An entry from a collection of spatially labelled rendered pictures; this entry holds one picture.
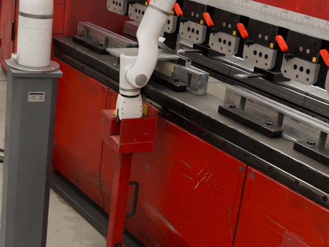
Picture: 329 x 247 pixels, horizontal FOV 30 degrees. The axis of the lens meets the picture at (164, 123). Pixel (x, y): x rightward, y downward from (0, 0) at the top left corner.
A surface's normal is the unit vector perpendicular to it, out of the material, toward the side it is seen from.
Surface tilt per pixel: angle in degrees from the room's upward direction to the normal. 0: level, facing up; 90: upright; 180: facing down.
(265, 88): 90
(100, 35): 90
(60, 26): 90
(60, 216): 0
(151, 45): 46
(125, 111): 92
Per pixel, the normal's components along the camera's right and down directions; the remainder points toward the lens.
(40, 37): 0.48, 0.34
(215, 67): -0.80, 0.10
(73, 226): 0.12, -0.94
